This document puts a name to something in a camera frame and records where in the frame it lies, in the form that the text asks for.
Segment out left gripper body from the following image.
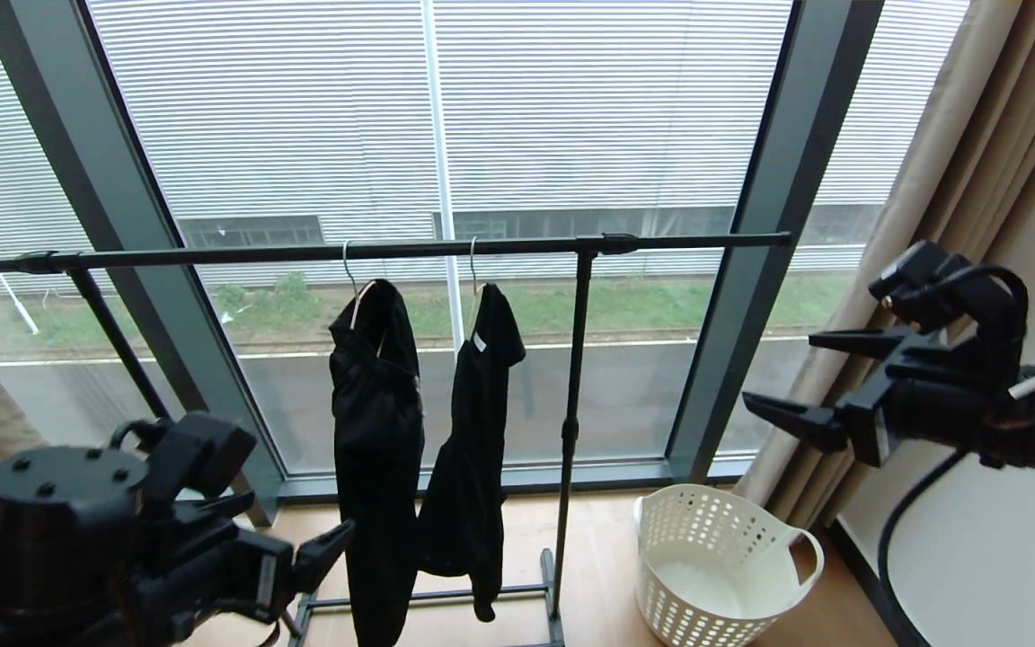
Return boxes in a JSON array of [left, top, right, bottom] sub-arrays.
[[131, 521, 296, 630]]

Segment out black garment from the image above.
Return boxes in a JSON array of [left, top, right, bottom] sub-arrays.
[[416, 283, 527, 623]]

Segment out black cable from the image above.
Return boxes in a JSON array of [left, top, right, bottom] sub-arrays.
[[109, 418, 168, 452], [877, 263, 1031, 647]]

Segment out black shorts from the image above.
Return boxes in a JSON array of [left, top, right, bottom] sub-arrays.
[[329, 279, 426, 647]]

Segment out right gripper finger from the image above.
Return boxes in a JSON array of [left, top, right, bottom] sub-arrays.
[[742, 393, 869, 455], [808, 326, 921, 362]]

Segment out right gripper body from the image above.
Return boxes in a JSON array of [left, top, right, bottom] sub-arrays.
[[836, 346, 1017, 468]]

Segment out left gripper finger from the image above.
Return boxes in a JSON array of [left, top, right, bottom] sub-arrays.
[[291, 518, 358, 571], [174, 490, 258, 524]]

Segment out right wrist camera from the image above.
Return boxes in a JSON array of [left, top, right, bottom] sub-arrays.
[[868, 240, 1029, 360]]

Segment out white laundry basket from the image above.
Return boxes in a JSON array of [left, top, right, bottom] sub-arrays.
[[634, 483, 826, 647]]

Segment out black clothes rack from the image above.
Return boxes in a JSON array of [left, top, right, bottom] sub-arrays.
[[0, 231, 792, 647]]

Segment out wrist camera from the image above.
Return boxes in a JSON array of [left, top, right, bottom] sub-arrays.
[[109, 412, 258, 518], [868, 240, 1029, 360]]

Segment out window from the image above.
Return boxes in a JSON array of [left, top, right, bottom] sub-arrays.
[[0, 0, 972, 500]]

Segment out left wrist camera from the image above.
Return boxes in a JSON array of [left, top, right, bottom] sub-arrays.
[[109, 412, 258, 518]]

